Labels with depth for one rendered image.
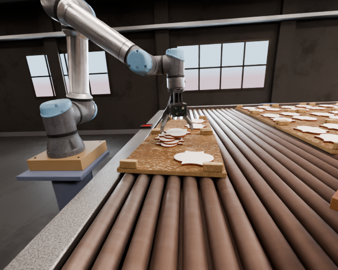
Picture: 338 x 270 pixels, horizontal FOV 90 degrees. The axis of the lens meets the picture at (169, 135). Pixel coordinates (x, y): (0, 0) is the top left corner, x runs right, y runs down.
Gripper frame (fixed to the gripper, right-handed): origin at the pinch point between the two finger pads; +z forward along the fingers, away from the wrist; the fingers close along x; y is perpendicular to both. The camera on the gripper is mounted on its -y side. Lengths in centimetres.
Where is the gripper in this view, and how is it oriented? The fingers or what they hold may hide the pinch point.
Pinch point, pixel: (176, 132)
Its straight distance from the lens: 80.6
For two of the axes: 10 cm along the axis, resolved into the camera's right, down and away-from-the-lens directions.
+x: 9.9, -0.8, 1.1
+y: 1.2, 2.7, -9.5
